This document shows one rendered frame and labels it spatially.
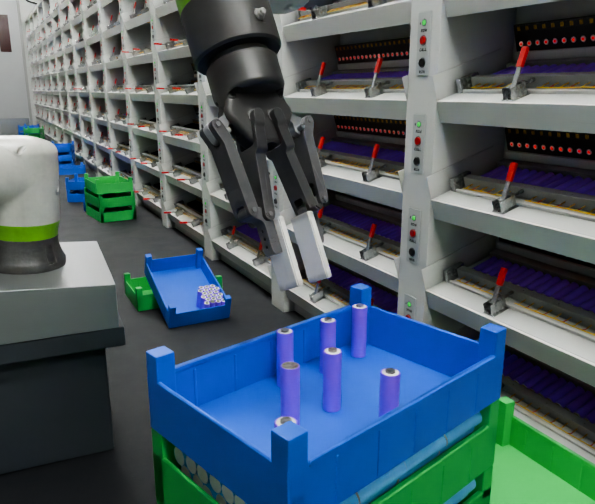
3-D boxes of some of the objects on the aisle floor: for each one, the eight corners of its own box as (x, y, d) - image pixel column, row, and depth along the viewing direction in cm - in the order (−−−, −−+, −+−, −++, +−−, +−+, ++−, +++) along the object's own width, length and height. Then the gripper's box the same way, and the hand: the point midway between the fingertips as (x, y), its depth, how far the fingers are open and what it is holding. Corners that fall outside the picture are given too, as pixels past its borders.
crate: (229, 317, 193) (232, 298, 189) (168, 328, 184) (169, 308, 180) (200, 265, 215) (201, 247, 211) (144, 273, 206) (144, 254, 202)
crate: (138, 311, 198) (136, 289, 196) (125, 294, 216) (123, 272, 214) (223, 297, 212) (222, 276, 210) (204, 282, 229) (203, 262, 227)
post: (212, 260, 258) (193, -214, 212) (204, 255, 266) (185, -203, 220) (254, 254, 267) (245, -202, 220) (246, 250, 275) (236, -192, 228)
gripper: (278, 79, 69) (338, 275, 68) (152, 77, 58) (220, 309, 57) (320, 47, 63) (386, 260, 62) (189, 38, 53) (265, 296, 51)
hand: (297, 252), depth 60 cm, fingers open, 3 cm apart
